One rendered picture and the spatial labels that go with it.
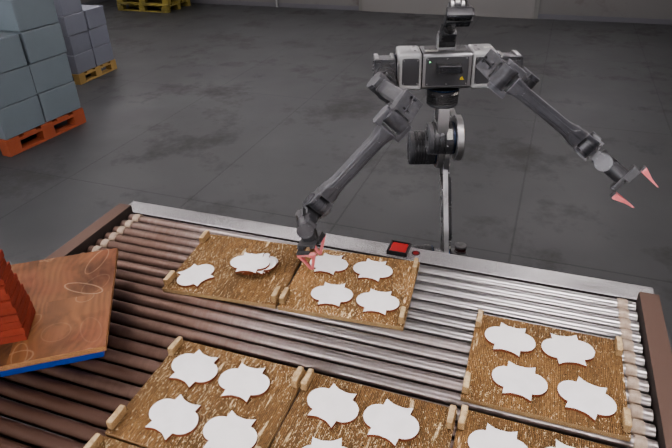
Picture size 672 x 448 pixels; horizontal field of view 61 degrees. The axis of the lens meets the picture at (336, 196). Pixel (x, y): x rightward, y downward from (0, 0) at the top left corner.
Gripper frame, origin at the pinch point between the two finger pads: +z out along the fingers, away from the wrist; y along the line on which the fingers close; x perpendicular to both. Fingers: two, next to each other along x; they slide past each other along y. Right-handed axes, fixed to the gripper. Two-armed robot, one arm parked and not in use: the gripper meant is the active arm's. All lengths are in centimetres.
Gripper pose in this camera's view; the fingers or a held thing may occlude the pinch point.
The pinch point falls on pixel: (315, 259)
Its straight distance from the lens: 206.0
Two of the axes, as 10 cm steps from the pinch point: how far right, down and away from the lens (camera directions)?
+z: 2.0, 8.9, 4.2
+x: 9.4, -0.5, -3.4
